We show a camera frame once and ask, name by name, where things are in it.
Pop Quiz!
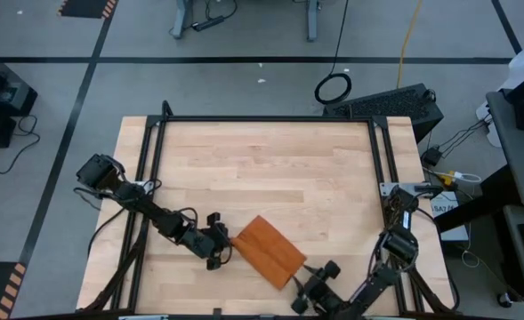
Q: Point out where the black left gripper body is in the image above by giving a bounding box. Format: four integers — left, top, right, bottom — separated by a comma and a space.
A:
178, 212, 223, 272

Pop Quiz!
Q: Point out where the grey desk leg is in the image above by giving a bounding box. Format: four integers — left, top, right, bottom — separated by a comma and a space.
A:
305, 0, 322, 43
170, 0, 197, 40

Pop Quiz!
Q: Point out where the white labelled box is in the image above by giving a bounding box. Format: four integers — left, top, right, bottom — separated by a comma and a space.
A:
428, 190, 471, 243

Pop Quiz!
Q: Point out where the black perforated computer tower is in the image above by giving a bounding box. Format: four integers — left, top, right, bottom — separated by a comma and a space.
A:
322, 83, 445, 144

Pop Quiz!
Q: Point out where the grey side desk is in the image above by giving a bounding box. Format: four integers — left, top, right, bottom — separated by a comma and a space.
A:
486, 90, 524, 210

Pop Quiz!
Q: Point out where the coiled black cable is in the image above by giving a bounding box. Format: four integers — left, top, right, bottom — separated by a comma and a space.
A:
313, 0, 354, 107

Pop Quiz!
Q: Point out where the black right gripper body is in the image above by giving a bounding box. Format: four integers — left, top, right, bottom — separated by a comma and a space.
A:
290, 260, 346, 317

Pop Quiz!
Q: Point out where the black floor cable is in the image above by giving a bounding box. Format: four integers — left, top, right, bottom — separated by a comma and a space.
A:
0, 114, 42, 175

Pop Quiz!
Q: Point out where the black metal table frame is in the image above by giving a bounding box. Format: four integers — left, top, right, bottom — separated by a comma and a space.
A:
77, 100, 461, 320

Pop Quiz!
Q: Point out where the black power adapter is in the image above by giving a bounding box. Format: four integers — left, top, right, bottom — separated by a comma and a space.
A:
421, 146, 444, 168

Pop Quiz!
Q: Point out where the black power strip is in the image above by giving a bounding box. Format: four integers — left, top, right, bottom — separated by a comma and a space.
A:
191, 15, 226, 33

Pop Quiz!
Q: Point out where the black desk foot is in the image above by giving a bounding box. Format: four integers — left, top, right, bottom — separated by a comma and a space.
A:
433, 164, 523, 234

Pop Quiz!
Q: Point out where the yellow cable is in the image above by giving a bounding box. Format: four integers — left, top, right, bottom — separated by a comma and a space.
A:
396, 0, 424, 89

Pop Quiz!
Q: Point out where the orange towel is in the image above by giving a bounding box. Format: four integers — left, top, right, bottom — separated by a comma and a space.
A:
230, 214, 308, 291

